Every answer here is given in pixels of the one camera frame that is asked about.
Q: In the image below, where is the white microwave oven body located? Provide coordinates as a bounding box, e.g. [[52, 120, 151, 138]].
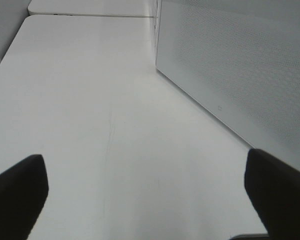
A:
[[147, 0, 162, 50]]

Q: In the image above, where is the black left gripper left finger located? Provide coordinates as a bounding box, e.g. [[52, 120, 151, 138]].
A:
[[0, 154, 49, 240]]

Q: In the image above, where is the white microwave door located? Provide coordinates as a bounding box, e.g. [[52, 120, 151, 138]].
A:
[[156, 0, 300, 171]]

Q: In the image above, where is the white adjacent table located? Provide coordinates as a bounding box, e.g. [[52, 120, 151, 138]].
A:
[[27, 0, 157, 18]]

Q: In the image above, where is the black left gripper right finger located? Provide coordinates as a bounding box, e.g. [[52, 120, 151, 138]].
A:
[[244, 148, 300, 240]]

